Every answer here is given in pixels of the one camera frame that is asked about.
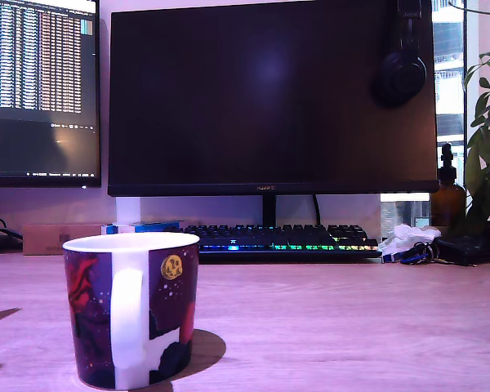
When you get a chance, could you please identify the black monitor showing text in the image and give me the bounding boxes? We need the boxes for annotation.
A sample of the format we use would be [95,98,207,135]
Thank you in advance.
[0,0,102,189]

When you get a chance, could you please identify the black over-ear headphones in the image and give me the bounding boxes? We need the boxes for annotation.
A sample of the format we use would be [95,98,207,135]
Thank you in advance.
[371,0,428,109]

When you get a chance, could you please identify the white crumpled tissue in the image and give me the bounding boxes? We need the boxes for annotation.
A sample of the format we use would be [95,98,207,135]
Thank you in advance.
[377,223,442,256]

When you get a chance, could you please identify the brown cardboard box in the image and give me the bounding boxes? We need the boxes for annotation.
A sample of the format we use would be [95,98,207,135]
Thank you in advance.
[22,223,107,256]

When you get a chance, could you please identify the key bunch with blue strap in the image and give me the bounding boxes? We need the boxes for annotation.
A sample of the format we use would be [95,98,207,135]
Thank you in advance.
[381,240,441,266]

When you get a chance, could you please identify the dark window frame bar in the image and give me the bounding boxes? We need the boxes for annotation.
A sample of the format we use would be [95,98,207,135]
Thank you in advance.
[461,0,470,197]

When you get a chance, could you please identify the blue and white box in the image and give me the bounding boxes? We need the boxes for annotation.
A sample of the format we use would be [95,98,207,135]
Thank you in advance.
[100,220,181,236]

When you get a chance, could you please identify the green leafy potted plant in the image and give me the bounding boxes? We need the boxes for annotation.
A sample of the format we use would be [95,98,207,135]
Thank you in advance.
[463,51,490,236]

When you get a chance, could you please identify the purple space print mug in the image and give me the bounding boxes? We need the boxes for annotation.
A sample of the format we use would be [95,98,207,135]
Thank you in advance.
[61,231,200,391]

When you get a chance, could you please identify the black flat case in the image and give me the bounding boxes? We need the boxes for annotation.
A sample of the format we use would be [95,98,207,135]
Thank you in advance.
[434,233,490,266]

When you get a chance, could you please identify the white upright post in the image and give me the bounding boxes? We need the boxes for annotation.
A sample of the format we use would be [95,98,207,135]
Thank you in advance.
[114,196,142,225]

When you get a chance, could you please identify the black rainbow backlit keyboard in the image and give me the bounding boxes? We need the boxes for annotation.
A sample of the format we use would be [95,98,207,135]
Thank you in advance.
[178,222,384,263]

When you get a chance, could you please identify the brown glass pump bottle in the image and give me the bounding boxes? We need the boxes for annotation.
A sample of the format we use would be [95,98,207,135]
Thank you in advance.
[430,142,468,228]

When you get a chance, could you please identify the large black dark-screen monitor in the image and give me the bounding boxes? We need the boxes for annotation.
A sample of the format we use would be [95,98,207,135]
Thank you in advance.
[107,0,440,228]

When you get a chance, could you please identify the black desk cable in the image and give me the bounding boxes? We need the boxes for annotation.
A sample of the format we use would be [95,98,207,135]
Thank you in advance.
[0,188,25,242]

